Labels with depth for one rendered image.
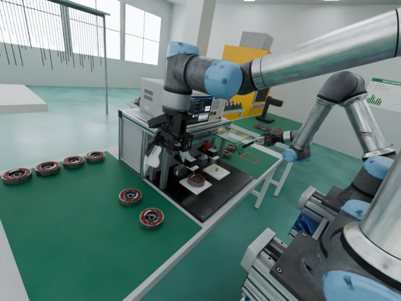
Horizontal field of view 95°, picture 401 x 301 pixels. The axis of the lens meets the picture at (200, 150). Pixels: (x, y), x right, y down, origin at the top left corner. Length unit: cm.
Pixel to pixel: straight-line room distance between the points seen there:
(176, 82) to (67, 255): 74
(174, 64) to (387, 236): 47
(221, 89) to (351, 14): 608
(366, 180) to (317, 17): 577
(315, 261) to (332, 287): 21
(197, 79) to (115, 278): 71
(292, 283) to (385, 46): 53
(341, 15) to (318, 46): 596
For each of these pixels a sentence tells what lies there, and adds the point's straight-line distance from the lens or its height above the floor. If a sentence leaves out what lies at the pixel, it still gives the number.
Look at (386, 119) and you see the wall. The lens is 621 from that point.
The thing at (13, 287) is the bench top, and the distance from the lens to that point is 92.
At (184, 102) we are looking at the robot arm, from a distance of 48.
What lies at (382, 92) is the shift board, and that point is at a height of 164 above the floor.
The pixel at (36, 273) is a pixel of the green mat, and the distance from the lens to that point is 92.
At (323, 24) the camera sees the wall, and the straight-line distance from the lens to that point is 643.
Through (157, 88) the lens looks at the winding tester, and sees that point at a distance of 117.
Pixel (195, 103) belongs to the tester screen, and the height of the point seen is 126.
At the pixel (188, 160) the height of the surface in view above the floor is 92.
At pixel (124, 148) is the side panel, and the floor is 86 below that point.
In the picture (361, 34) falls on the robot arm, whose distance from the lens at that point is 46.
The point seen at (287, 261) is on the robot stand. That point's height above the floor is 104.
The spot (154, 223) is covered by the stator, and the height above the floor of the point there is 79.
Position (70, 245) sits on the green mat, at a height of 75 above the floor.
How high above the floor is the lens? 148
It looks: 25 degrees down
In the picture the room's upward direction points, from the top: 12 degrees clockwise
